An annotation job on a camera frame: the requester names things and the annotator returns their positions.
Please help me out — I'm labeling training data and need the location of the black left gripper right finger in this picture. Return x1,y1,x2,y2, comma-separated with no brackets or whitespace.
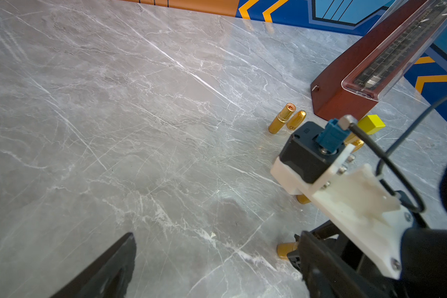
298,231,386,298

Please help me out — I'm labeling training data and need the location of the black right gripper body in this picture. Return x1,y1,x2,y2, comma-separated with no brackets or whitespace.
288,221,406,298

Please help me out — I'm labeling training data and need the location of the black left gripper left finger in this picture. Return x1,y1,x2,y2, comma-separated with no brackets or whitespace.
53,232,137,298

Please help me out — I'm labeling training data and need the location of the gold bullet lipstick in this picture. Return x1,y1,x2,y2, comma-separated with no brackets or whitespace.
276,242,298,260
296,194,311,204
268,103,296,134

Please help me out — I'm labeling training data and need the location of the gold lipstick cap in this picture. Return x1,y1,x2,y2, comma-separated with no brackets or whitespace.
286,110,307,131
345,135,365,153

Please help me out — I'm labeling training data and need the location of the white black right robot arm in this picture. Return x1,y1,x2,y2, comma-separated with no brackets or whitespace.
277,168,447,298

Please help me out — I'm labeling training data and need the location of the yellow small block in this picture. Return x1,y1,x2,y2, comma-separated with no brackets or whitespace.
357,114,386,135

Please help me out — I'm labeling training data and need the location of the dark red wooden metronome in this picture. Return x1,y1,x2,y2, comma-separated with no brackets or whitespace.
310,0,447,120

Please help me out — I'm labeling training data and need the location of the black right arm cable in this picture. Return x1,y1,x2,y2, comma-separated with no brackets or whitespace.
348,87,447,215

